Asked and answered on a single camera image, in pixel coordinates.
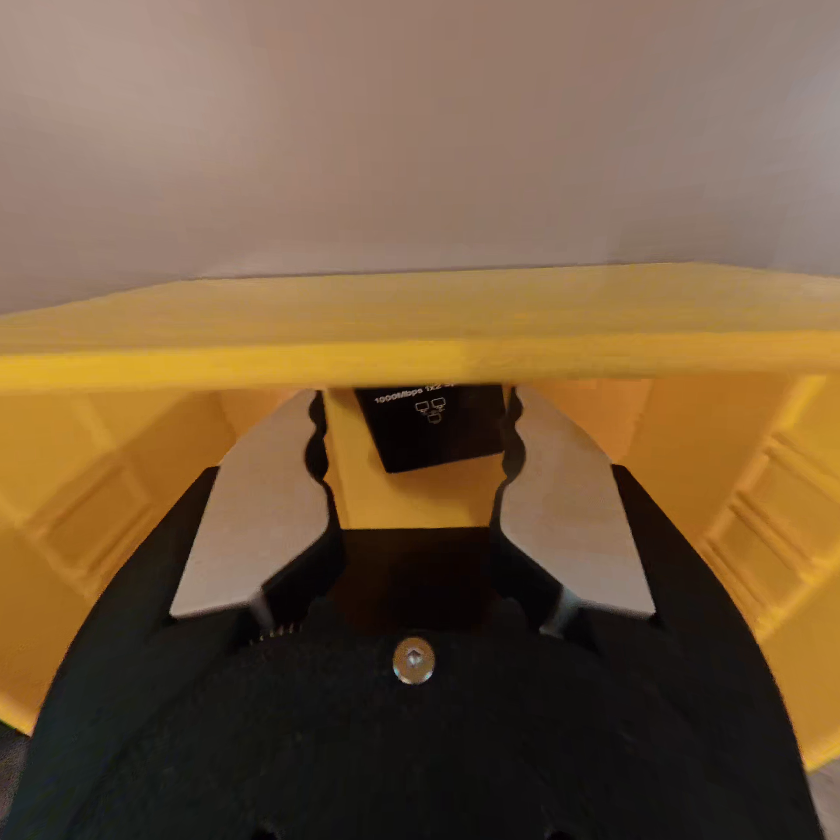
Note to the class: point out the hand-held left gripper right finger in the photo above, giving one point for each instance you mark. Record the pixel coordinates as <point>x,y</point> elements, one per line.
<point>564,512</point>

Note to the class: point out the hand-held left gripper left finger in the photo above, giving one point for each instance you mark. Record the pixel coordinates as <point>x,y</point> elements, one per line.
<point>262,512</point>

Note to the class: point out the small black device box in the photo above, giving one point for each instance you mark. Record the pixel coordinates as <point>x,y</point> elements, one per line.
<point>433,426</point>

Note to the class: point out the yellow plastic bin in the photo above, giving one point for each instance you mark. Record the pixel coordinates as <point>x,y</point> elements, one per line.
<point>420,328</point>

